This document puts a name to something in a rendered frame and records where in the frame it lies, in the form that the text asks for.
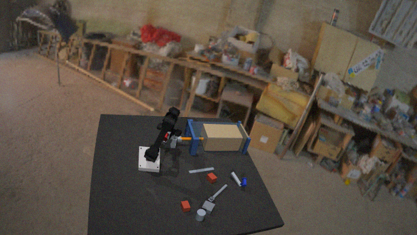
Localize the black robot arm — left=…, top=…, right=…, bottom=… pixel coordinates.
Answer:
left=144, top=107, right=180, bottom=163

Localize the red box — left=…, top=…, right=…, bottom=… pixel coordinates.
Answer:
left=180, top=201, right=190, bottom=212
left=206, top=173, right=217, bottom=183

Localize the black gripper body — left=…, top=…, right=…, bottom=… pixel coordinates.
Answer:
left=157, top=123, right=182, bottom=137

